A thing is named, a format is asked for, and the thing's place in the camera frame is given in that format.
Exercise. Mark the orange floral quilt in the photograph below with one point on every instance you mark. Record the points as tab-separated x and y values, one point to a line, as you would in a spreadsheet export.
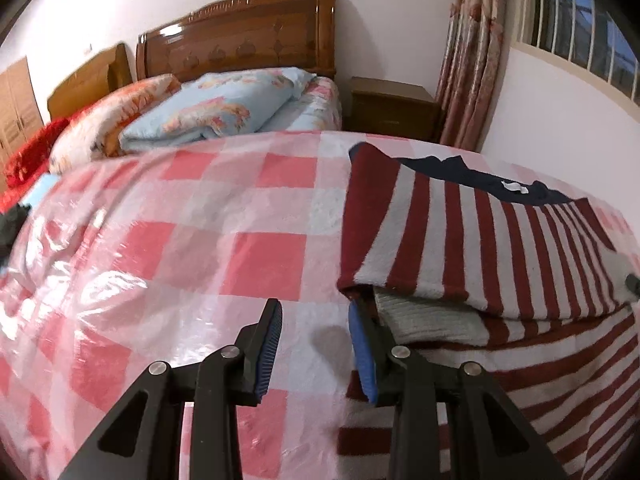
100	125

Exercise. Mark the wooden nightstand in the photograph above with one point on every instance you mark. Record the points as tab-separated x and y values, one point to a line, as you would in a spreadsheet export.
390	107

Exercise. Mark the barred window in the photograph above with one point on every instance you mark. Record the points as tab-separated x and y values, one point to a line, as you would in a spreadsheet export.
575	20

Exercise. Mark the large carved wooden headboard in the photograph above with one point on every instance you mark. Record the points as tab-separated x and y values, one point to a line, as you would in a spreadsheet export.
240	35

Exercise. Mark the pink floral bed sheet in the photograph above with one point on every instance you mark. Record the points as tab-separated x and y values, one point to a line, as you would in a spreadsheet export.
315	105

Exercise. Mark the small wooden headboard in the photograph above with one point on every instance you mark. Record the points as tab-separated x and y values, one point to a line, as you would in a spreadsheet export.
85	82

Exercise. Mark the light wooden wardrobe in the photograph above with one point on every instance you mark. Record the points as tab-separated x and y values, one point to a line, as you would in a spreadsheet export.
17	105

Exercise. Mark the red fluffy blanket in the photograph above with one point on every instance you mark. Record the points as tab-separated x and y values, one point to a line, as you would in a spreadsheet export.
30	155

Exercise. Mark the light blue sheet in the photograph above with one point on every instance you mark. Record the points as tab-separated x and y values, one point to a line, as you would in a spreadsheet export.
42	187

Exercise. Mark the red white striped sweater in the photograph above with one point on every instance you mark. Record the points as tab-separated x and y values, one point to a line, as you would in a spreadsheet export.
450	240

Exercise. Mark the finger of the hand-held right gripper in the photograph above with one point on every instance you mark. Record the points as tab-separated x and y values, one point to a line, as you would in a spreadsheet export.
634	285

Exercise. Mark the pink checked plastic bed cover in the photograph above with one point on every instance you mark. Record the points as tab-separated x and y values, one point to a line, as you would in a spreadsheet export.
200	260

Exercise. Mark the pink floral curtain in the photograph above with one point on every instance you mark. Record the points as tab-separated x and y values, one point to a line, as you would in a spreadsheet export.
470	60

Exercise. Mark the dark cloth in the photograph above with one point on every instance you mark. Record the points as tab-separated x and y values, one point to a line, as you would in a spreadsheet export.
10	230

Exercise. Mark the light blue floral quilt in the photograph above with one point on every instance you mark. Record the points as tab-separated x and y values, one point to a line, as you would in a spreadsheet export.
210	105

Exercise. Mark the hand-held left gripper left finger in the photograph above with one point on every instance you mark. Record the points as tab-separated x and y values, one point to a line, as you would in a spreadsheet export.
269	345

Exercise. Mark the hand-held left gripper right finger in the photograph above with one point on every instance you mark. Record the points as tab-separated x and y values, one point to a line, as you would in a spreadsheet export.
361	355

